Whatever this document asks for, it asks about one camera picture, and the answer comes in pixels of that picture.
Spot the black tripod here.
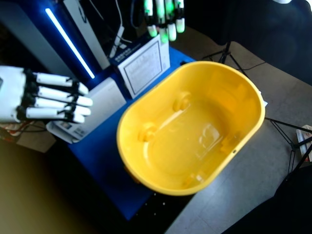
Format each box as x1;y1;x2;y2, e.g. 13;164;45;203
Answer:
202;41;266;76
264;117;312;176

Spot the white box with label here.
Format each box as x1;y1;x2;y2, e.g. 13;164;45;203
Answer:
109;34;171;99

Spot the yellow oval plastic tub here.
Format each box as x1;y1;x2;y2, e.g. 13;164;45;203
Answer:
116;60;266;196

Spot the blue table mat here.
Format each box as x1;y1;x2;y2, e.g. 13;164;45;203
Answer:
67;46;197;221

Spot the cardboard box with red print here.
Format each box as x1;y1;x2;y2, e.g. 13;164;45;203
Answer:
0;121;57;154

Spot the white printed box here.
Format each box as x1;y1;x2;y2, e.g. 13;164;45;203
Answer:
295;124;312;163

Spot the white panel with black mark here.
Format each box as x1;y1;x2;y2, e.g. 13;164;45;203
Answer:
62;0;111;71

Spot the white LED light strip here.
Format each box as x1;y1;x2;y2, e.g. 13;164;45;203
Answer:
45;8;96;79

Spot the small white box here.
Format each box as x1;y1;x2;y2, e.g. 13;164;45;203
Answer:
45;77;127;144

